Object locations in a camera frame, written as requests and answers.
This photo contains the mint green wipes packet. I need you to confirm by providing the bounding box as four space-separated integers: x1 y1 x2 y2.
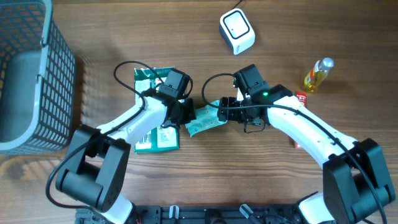
185 105 226 138

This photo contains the green 3M gloves package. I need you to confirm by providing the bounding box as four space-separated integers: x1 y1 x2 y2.
134 67 179 154

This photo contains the red snack stick packet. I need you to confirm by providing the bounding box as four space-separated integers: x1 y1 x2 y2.
295 91 307 107

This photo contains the yellow oil bottle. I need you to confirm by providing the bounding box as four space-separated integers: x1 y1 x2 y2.
303 57 334 93

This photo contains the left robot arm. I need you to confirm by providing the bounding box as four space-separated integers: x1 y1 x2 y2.
50 68 196 223

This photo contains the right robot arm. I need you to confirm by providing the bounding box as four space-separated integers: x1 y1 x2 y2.
218 64 396 223

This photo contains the white barcode scanner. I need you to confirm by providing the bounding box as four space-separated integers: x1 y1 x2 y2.
219 8 256 55

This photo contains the grey plastic mesh basket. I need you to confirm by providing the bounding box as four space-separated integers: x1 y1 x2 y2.
1 0 76 155

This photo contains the black left camera cable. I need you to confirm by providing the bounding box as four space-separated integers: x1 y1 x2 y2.
45 60 165 210

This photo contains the black camera cable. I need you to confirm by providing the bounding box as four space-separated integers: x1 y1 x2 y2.
201 73 388 224
45 60 165 210

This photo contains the black right camera cable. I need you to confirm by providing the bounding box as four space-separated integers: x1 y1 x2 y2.
201 73 388 224

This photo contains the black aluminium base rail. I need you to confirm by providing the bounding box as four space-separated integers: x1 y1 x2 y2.
74 203 304 224

